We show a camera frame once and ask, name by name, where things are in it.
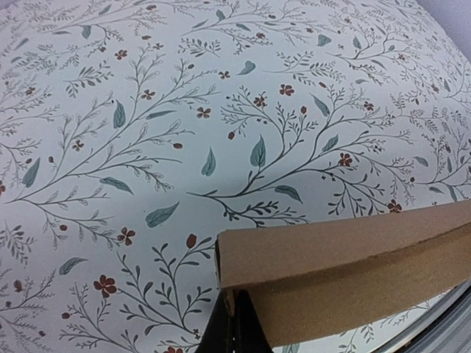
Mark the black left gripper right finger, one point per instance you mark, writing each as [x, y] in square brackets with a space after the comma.
[248, 333]

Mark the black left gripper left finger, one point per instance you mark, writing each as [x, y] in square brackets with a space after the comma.
[217, 337]

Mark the brown cardboard paper box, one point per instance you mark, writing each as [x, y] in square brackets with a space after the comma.
[315, 280]

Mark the floral patterned table mat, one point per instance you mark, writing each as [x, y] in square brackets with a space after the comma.
[134, 132]

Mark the aluminium front rail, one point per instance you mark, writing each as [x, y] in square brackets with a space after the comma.
[443, 329]

